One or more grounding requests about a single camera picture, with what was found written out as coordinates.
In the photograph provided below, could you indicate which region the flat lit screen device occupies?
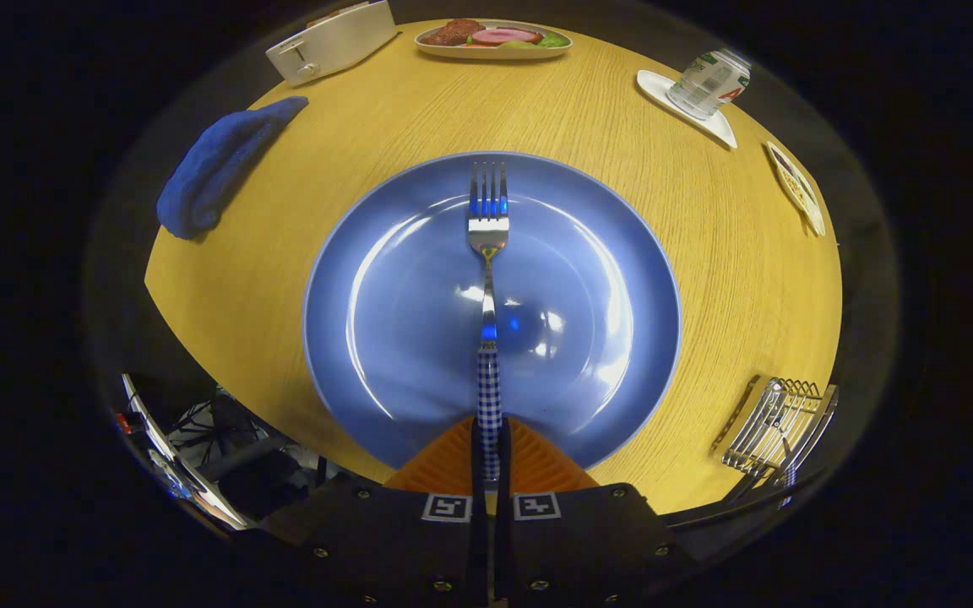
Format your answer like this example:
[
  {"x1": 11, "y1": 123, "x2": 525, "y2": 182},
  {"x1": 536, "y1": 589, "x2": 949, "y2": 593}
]
[{"x1": 119, "y1": 374, "x2": 248, "y2": 531}]

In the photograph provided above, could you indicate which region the metal wire cutlery rack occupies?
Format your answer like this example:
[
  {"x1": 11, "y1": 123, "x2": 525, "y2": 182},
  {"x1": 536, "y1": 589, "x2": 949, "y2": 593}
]
[{"x1": 710, "y1": 376, "x2": 840, "y2": 508}]

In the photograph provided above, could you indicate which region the blue round plate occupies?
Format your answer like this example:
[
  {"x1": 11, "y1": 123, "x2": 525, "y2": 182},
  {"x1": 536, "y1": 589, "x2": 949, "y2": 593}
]
[{"x1": 303, "y1": 152, "x2": 682, "y2": 471}]

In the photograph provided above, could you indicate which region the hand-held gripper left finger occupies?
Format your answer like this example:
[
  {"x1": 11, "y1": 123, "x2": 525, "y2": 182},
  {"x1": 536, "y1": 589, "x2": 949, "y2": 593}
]
[{"x1": 258, "y1": 415, "x2": 487, "y2": 608}]

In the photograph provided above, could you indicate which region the checked handle metal fork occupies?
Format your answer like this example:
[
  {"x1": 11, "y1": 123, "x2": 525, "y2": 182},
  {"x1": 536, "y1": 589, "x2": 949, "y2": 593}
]
[{"x1": 468, "y1": 162, "x2": 510, "y2": 516}]

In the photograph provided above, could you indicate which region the white divided snack dish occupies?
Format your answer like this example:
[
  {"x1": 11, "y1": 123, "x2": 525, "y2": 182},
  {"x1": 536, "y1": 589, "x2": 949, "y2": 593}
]
[{"x1": 765, "y1": 140, "x2": 827, "y2": 237}]

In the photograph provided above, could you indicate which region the clear bottle with label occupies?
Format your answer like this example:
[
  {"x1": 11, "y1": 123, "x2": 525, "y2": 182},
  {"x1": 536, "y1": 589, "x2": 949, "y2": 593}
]
[{"x1": 666, "y1": 49, "x2": 752, "y2": 121}]

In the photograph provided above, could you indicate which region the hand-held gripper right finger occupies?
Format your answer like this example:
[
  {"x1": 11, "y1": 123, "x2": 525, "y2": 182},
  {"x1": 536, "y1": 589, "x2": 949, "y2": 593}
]
[{"x1": 499, "y1": 415, "x2": 698, "y2": 608}]

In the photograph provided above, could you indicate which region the pink ham slice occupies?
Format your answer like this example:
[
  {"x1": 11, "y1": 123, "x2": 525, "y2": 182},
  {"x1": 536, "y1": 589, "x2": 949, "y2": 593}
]
[{"x1": 470, "y1": 27, "x2": 543, "y2": 46}]

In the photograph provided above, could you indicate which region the oval plate of food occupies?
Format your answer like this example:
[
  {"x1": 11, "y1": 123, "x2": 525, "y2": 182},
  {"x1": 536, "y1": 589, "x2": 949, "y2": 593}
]
[{"x1": 415, "y1": 19, "x2": 573, "y2": 60}]

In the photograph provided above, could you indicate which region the white square coaster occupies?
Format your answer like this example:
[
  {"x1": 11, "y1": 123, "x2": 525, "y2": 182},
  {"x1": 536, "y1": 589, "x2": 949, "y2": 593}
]
[{"x1": 636, "y1": 69, "x2": 739, "y2": 150}]

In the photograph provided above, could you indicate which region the blue folded cloth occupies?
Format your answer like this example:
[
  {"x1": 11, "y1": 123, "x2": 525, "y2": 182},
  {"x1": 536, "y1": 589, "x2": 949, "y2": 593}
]
[{"x1": 156, "y1": 96, "x2": 310, "y2": 240}]

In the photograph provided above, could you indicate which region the white toaster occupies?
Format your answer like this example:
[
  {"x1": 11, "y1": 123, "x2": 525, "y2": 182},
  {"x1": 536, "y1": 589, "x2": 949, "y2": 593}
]
[{"x1": 265, "y1": 0, "x2": 399, "y2": 87}]

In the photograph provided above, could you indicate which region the brown meat piece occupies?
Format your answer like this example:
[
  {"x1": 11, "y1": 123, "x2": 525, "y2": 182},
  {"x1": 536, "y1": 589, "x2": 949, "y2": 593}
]
[{"x1": 421, "y1": 19, "x2": 485, "y2": 46}]

